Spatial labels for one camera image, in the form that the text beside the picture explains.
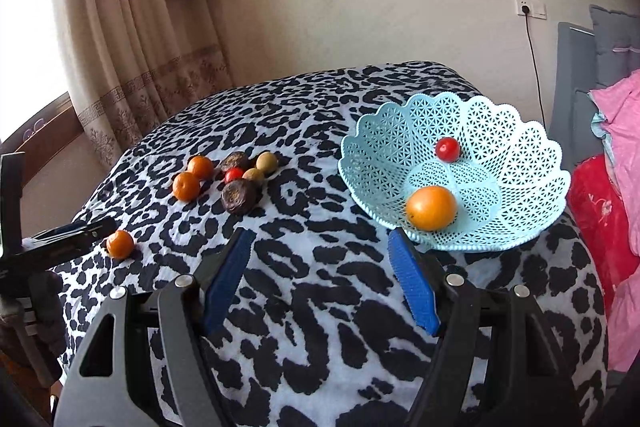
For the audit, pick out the dark wrinkled passion fruit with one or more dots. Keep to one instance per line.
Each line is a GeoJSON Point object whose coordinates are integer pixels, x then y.
{"type": "Point", "coordinates": [234, 162]}
{"type": "Point", "coordinates": [240, 197]}

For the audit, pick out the large orange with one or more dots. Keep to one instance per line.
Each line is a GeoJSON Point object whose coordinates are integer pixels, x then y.
{"type": "Point", "coordinates": [431, 208]}

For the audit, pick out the red blanket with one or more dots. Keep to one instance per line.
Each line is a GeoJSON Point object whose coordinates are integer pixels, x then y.
{"type": "Point", "coordinates": [597, 207]}

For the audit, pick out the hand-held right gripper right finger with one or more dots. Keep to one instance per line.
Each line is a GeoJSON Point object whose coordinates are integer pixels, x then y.
{"type": "Point", "coordinates": [415, 287]}

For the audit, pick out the grey padded headboard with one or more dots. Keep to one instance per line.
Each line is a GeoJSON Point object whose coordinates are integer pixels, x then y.
{"type": "Point", "coordinates": [570, 97]}

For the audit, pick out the grey cushion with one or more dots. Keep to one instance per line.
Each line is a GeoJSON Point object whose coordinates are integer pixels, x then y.
{"type": "Point", "coordinates": [617, 42]}

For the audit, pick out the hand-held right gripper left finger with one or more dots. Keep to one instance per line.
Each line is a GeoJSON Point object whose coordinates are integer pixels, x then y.
{"type": "Point", "coordinates": [227, 279]}

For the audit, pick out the small red cherry tomato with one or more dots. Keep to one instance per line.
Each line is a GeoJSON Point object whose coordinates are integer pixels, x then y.
{"type": "Point", "coordinates": [233, 175]}

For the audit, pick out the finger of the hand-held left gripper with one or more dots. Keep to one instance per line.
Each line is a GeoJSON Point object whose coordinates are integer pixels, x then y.
{"type": "Point", "coordinates": [75, 243]}

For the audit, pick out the black and white leopard blanket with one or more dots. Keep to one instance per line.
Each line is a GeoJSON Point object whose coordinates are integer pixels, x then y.
{"type": "Point", "coordinates": [310, 267]}

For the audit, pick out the light blue plastic lace basket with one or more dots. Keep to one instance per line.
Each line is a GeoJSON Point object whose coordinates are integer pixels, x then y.
{"type": "Point", "coordinates": [500, 157]}

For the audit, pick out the pink blanket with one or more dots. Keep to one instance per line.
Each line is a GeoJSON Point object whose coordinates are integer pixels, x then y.
{"type": "Point", "coordinates": [625, 132]}

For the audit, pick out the small mandarin orange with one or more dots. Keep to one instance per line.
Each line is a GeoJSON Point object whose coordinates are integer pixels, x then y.
{"type": "Point", "coordinates": [186, 186]}
{"type": "Point", "coordinates": [200, 167]}
{"type": "Point", "coordinates": [120, 243]}

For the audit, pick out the small yellow-brown longan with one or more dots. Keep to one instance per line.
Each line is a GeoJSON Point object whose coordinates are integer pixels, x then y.
{"type": "Point", "coordinates": [254, 175]}
{"type": "Point", "coordinates": [267, 162]}

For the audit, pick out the beige patterned curtain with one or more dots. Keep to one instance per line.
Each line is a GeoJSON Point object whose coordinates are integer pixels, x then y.
{"type": "Point", "coordinates": [130, 32]}

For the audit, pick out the brown wooden window sill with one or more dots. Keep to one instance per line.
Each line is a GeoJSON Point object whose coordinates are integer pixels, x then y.
{"type": "Point", "coordinates": [45, 122]}

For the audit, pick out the white wall socket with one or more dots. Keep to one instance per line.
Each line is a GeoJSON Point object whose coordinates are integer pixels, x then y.
{"type": "Point", "coordinates": [531, 7]}

